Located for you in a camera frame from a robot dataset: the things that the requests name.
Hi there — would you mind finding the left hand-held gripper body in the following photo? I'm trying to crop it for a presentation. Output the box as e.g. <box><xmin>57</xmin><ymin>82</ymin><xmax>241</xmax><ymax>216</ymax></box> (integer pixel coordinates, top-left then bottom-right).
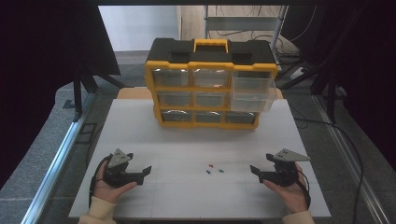
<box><xmin>102</xmin><ymin>148</ymin><xmax>146</xmax><ymax>189</ymax></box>

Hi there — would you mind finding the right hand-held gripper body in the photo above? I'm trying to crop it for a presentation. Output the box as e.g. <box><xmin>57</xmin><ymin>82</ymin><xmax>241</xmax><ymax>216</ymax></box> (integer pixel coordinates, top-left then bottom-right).
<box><xmin>258</xmin><ymin>148</ymin><xmax>312</xmax><ymax>188</ymax></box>

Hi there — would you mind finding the person's right hand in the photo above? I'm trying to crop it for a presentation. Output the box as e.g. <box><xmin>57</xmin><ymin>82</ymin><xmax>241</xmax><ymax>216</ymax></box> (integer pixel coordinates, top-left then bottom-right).
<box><xmin>262</xmin><ymin>163</ymin><xmax>310</xmax><ymax>215</ymax></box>

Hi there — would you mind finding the large clear plastic drawer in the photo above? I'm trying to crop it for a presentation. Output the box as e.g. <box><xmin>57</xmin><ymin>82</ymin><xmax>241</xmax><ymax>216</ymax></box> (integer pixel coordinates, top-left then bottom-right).
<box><xmin>229</xmin><ymin>71</ymin><xmax>278</xmax><ymax>114</ymax></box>

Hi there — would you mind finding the black metal stand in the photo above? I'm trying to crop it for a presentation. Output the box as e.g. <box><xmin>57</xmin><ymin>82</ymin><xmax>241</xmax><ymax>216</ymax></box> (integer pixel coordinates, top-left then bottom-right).
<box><xmin>310</xmin><ymin>66</ymin><xmax>342</xmax><ymax>125</ymax></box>
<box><xmin>64</xmin><ymin>63</ymin><xmax>127</xmax><ymax>118</ymax></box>

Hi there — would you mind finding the white power adapter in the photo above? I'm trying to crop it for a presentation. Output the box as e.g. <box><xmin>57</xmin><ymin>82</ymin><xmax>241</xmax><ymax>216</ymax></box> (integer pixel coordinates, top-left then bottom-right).
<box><xmin>289</xmin><ymin>66</ymin><xmax>306</xmax><ymax>80</ymax></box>

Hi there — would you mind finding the set of small clear drawers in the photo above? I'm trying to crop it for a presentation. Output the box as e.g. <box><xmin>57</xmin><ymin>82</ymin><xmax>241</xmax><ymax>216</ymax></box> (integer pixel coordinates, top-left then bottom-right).
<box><xmin>151</xmin><ymin>68</ymin><xmax>260</xmax><ymax>125</ymax></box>

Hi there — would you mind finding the yellow black organizer cabinet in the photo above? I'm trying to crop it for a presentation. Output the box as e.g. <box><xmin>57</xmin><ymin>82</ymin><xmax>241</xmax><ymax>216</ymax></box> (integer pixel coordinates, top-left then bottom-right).
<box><xmin>144</xmin><ymin>37</ymin><xmax>279</xmax><ymax>131</ymax></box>

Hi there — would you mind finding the black curtain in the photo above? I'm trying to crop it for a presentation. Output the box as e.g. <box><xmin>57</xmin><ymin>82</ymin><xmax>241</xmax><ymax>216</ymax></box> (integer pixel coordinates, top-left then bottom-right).
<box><xmin>279</xmin><ymin>0</ymin><xmax>396</xmax><ymax>172</ymax></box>
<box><xmin>0</xmin><ymin>0</ymin><xmax>121</xmax><ymax>189</ymax></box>

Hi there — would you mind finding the left hand-held gripper black cable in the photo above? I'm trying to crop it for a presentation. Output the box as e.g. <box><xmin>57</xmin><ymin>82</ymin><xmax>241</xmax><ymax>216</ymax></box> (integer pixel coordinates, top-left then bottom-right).
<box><xmin>88</xmin><ymin>154</ymin><xmax>114</xmax><ymax>209</ymax></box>

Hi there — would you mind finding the hand-held gripper black cable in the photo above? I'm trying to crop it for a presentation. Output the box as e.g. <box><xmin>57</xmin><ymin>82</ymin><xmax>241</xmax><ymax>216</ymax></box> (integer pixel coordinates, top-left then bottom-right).
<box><xmin>88</xmin><ymin>154</ymin><xmax>114</xmax><ymax>209</ymax></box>
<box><xmin>292</xmin><ymin>169</ymin><xmax>312</xmax><ymax>210</ymax></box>

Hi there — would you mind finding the right hand-held gripper black cable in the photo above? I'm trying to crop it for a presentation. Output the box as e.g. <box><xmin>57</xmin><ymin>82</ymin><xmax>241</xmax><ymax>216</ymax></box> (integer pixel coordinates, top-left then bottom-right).
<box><xmin>292</xmin><ymin>169</ymin><xmax>312</xmax><ymax>210</ymax></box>

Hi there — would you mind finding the aluminium floor rail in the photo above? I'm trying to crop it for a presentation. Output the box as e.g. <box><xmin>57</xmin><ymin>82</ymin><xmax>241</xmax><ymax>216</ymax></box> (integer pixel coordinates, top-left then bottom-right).
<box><xmin>312</xmin><ymin>94</ymin><xmax>396</xmax><ymax>224</ymax></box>
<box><xmin>20</xmin><ymin>92</ymin><xmax>97</xmax><ymax>224</ymax></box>

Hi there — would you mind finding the long black floor cable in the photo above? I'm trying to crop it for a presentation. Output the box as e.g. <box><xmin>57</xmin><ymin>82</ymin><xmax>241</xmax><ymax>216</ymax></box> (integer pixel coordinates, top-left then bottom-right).
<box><xmin>292</xmin><ymin>104</ymin><xmax>364</xmax><ymax>224</ymax></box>

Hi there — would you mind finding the grey metal shelf frame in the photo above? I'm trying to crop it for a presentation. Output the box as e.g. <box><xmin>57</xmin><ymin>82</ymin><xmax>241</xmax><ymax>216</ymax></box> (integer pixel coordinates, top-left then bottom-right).
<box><xmin>204</xmin><ymin>5</ymin><xmax>290</xmax><ymax>50</ymax></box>

